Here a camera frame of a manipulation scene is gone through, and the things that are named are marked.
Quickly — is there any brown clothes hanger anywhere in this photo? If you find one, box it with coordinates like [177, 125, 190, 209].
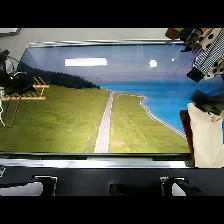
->
[1, 87, 47, 102]
[31, 76, 51, 90]

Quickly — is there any heap of clothes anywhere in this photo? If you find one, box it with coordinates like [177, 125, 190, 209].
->
[164, 27, 203, 53]

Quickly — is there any red garment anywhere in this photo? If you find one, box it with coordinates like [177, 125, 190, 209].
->
[179, 109, 196, 158]

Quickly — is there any black white striped garment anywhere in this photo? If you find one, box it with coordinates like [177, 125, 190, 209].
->
[186, 32, 224, 83]

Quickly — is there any cream black dotted garment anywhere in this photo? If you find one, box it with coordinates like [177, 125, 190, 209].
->
[199, 27, 224, 81]

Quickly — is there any silver frame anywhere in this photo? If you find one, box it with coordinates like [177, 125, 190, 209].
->
[0, 157, 201, 197]

